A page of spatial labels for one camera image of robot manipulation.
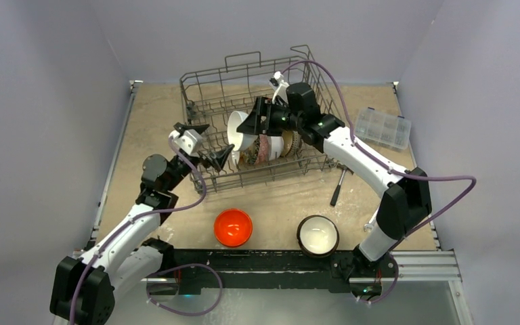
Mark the plain white bowl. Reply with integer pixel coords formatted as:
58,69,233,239
226,110,258,152

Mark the floral patterned bowl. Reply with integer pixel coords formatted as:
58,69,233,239
251,135,270,165

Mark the orange bowl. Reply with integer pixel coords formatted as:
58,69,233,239
213,209,253,248

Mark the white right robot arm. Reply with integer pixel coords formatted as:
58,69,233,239
236,83,432,276

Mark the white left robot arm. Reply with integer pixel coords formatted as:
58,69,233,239
49,123,234,324

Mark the brown gold patterned bowl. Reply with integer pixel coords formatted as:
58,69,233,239
281,131,301,157

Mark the clear plastic organizer box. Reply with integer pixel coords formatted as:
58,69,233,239
354,107,412,151

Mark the black bowl white inside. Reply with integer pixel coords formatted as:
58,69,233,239
297,215,340,258

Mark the silver wrench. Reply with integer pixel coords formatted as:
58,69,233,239
363,219,376,232

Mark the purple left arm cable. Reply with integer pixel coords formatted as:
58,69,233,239
68,137,208,325

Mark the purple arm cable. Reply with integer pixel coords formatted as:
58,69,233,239
68,137,208,325
280,60,477,306

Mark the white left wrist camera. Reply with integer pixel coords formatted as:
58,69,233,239
169,129,203,157

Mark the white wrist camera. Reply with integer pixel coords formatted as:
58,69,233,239
269,71,289,103
169,129,203,157

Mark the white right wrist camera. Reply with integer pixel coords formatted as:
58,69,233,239
269,71,289,103

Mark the grey wire dish rack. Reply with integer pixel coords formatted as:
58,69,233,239
180,45,341,193

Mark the black handled hammer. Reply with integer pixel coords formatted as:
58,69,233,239
330,163,353,207

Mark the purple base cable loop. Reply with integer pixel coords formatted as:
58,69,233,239
145,261,223,317

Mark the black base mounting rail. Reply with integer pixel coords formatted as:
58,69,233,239
148,248,396,295

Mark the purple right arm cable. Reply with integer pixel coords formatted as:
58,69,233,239
280,60,477,306

